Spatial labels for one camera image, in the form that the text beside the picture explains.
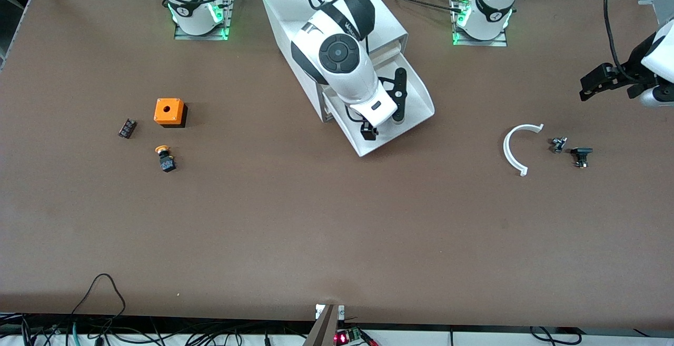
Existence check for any thin black looped cable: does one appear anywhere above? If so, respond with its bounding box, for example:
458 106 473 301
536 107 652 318
70 273 127 331

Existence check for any grey metal camera post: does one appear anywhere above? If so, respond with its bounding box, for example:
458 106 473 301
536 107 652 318
302 304 339 346

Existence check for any small black plastic component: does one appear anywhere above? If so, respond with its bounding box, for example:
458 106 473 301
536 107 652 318
571 147 594 169

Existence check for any circuit board with red light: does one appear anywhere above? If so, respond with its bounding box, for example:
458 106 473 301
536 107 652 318
333 327 379 346

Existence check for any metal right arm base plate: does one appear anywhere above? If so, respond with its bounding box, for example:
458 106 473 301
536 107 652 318
174 0 233 41

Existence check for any white curved plastic arc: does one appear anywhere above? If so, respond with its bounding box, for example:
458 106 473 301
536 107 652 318
503 123 544 177

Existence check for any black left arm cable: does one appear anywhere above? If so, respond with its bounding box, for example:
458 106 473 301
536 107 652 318
602 0 640 83

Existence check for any white post bracket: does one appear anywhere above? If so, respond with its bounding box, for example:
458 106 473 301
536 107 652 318
315 304 345 320

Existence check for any orange button enclosure box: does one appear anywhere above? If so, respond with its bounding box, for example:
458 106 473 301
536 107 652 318
154 98 188 128

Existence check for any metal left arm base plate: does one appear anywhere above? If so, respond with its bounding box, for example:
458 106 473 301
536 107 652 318
451 0 509 47

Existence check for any yellow push button switch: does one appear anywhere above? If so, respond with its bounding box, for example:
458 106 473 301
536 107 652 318
155 145 177 173

